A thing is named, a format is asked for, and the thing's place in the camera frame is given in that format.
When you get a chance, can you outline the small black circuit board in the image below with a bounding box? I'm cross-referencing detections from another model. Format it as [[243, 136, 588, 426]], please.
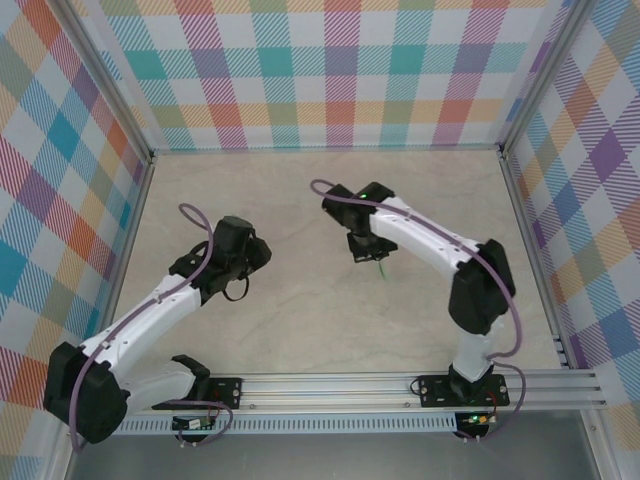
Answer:
[[172, 416, 217, 431]]

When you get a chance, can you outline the grey metal panel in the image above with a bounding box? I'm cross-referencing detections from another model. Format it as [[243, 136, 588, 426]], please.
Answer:
[[63, 433, 601, 480]]

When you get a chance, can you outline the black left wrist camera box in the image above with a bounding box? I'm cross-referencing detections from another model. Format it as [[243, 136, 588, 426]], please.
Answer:
[[213, 215, 255, 257]]

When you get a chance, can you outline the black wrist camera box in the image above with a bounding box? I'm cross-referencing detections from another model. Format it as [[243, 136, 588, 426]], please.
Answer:
[[322, 183, 360, 230], [213, 215, 255, 257]]

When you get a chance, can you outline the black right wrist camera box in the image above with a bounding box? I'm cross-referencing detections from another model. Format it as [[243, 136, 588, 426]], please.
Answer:
[[322, 183, 360, 230]]

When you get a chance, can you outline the aluminium side rail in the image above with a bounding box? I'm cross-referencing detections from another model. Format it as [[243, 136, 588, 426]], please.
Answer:
[[499, 152, 574, 370], [88, 152, 157, 375]]

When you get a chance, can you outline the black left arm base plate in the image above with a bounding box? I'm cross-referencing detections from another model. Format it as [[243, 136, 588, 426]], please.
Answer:
[[151, 377, 245, 412]]

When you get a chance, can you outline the wide slotted aluminium base rail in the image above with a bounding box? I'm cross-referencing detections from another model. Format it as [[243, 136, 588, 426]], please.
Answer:
[[54, 368, 609, 414]]

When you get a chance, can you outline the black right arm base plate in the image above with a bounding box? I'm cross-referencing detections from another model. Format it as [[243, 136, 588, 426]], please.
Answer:
[[417, 374, 510, 409]]

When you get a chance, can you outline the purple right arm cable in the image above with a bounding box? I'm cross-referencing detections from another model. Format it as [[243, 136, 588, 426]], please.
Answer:
[[309, 178, 527, 445]]

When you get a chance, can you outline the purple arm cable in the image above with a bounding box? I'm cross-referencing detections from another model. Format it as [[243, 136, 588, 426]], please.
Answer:
[[309, 178, 527, 445], [69, 202, 235, 454]]

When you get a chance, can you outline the perforated grey cable tray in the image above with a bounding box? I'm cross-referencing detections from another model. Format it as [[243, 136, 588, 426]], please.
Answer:
[[78, 412, 459, 436]]

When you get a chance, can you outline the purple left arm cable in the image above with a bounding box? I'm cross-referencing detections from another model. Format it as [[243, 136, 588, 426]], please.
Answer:
[[69, 202, 235, 454]]

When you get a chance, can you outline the aluminium frame post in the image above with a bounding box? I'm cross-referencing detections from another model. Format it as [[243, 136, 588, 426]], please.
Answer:
[[58, 0, 156, 164], [498, 0, 599, 161]]

